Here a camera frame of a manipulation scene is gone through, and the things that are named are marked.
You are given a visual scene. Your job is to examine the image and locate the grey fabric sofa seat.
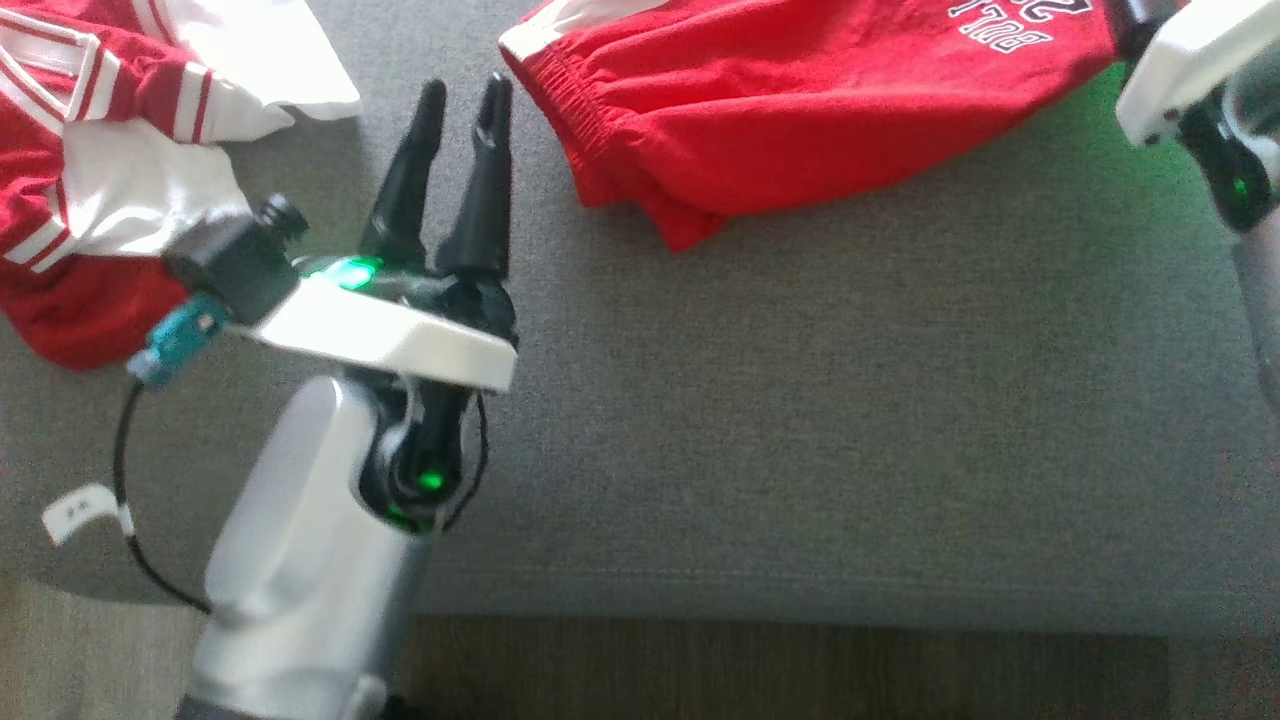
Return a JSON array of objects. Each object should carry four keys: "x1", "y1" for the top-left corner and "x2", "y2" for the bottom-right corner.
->
[{"x1": 0, "y1": 0, "x2": 1280, "y2": 641}]

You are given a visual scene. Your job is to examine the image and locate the red basketball shorts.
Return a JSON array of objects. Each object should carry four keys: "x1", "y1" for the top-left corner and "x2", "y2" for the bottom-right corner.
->
[{"x1": 497, "y1": 0, "x2": 1143, "y2": 253}]

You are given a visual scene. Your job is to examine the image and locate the red white basketball jersey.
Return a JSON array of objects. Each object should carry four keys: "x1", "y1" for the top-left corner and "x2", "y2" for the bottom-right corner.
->
[{"x1": 0, "y1": 0, "x2": 363, "y2": 373}]

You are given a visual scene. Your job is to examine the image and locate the white cable tag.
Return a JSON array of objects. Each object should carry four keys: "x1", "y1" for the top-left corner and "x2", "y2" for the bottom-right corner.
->
[{"x1": 41, "y1": 482, "x2": 135, "y2": 548}]

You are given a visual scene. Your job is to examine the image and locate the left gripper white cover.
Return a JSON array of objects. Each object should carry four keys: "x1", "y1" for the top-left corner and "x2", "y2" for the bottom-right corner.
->
[{"x1": 228, "y1": 72, "x2": 521, "y2": 395}]

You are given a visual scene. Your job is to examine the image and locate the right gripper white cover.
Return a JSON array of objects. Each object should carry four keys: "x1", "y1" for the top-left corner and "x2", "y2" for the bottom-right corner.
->
[{"x1": 1104, "y1": 0, "x2": 1280, "y2": 150}]

